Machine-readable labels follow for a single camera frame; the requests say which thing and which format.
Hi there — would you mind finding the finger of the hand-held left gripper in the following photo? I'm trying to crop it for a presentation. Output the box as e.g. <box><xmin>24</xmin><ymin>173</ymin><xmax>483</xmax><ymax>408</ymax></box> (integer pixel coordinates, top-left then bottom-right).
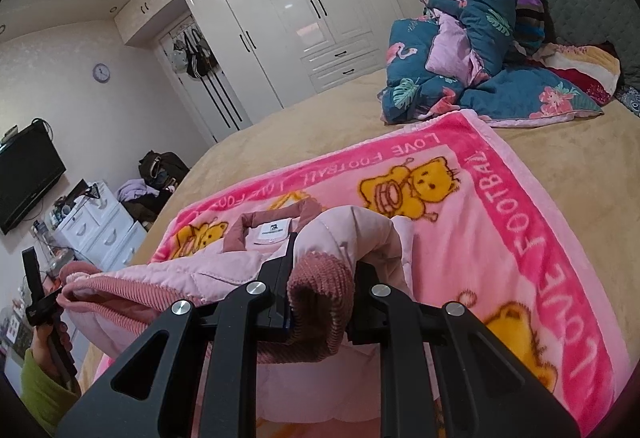
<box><xmin>27</xmin><ymin>290</ymin><xmax>66</xmax><ymax>323</ymax></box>
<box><xmin>21</xmin><ymin>247</ymin><xmax>44</xmax><ymax>306</ymax></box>

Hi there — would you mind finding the blue floral duvet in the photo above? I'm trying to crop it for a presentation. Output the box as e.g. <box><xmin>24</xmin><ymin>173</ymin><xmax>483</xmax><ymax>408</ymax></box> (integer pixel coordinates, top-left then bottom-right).
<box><xmin>377</xmin><ymin>0</ymin><xmax>619</xmax><ymax>127</ymax></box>

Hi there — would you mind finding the person's left forearm green sleeve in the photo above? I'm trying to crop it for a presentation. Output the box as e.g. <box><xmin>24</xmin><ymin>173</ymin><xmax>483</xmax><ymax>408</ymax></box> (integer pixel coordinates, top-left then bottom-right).
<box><xmin>20</xmin><ymin>347</ymin><xmax>82</xmax><ymax>435</ymax></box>

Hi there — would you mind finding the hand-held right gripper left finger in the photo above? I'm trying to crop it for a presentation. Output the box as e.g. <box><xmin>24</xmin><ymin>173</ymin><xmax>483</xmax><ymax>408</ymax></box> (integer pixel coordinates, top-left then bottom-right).
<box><xmin>54</xmin><ymin>238</ymin><xmax>302</xmax><ymax>438</ymax></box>

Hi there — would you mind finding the lavender cloth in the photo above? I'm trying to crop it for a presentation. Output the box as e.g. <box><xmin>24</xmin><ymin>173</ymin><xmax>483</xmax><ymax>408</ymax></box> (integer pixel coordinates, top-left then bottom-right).
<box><xmin>116</xmin><ymin>178</ymin><xmax>152</xmax><ymax>203</ymax></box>

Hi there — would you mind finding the dark duffel bag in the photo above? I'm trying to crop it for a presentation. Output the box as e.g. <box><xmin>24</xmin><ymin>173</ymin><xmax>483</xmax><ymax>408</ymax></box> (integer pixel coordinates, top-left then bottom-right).
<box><xmin>138</xmin><ymin>150</ymin><xmax>192</xmax><ymax>185</ymax></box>

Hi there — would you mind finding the dark clothes pile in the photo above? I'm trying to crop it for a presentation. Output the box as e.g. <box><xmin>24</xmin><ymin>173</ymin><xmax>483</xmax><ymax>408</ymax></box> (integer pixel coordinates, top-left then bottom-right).
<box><xmin>124</xmin><ymin>185</ymin><xmax>174</xmax><ymax>225</ymax></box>

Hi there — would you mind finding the pink quilted jacket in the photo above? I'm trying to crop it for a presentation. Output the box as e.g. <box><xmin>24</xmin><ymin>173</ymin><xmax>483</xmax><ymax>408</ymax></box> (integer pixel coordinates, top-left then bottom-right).
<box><xmin>56</xmin><ymin>199</ymin><xmax>417</xmax><ymax>425</ymax></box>

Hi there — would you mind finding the pink printed bear blanket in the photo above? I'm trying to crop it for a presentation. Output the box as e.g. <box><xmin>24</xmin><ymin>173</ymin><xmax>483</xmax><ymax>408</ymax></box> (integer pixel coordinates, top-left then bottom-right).
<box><xmin>95</xmin><ymin>109</ymin><xmax>627</xmax><ymax>438</ymax></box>

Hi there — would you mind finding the white drawer dresser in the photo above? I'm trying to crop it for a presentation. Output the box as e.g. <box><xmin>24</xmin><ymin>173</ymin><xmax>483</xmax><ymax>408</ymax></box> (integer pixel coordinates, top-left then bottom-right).
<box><xmin>51</xmin><ymin>180</ymin><xmax>149</xmax><ymax>275</ymax></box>

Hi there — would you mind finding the dark hanging bag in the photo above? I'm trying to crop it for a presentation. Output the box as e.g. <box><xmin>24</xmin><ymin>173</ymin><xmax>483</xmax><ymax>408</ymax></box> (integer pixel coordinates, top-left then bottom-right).
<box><xmin>186</xmin><ymin>27</ymin><xmax>219</xmax><ymax>79</ymax></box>

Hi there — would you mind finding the cream and red blanket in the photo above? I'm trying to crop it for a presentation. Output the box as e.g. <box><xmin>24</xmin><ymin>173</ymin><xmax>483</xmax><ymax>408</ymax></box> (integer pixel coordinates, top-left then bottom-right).
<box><xmin>531</xmin><ymin>41</ymin><xmax>622</xmax><ymax>107</ymax></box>

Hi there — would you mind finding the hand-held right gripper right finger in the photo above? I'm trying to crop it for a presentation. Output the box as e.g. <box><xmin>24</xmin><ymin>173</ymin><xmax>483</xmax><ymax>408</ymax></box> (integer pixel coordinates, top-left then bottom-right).
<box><xmin>349</xmin><ymin>259</ymin><xmax>583</xmax><ymax>438</ymax></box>

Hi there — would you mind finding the dark patterned pillow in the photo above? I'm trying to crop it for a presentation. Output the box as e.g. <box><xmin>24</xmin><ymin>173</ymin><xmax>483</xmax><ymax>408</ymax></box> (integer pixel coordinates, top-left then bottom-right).
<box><xmin>614</xmin><ymin>85</ymin><xmax>640</xmax><ymax>120</ymax></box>

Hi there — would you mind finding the black flat television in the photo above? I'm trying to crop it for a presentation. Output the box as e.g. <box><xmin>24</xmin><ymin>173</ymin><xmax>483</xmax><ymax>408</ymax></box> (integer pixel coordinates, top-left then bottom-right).
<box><xmin>0</xmin><ymin>118</ymin><xmax>68</xmax><ymax>235</ymax></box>

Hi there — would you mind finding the clutter on dresser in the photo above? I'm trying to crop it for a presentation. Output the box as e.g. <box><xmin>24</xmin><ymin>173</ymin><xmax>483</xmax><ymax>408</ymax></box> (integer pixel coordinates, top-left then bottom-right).
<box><xmin>46</xmin><ymin>185</ymin><xmax>101</xmax><ymax>225</ymax></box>

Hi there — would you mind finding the grey hanging bag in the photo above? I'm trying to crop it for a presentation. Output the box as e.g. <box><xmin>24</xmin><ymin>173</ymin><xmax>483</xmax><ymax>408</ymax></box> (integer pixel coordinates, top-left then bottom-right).
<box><xmin>170</xmin><ymin>29</ymin><xmax>192</xmax><ymax>75</ymax></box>

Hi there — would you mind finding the striped dark cloth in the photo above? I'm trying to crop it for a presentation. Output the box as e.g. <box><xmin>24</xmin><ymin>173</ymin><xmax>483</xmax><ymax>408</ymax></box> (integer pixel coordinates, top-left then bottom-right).
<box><xmin>514</xmin><ymin>0</ymin><xmax>557</xmax><ymax>55</ymax></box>

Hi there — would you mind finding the bed with tan sheet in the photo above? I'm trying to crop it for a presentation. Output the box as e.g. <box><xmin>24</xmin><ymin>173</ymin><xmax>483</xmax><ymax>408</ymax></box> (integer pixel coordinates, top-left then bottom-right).
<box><xmin>80</xmin><ymin>68</ymin><xmax>640</xmax><ymax>419</ymax></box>

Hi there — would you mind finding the person's left hand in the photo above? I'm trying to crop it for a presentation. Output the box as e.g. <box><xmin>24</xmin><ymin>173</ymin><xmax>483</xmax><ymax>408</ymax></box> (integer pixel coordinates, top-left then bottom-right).
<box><xmin>31</xmin><ymin>320</ymin><xmax>72</xmax><ymax>361</ymax></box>

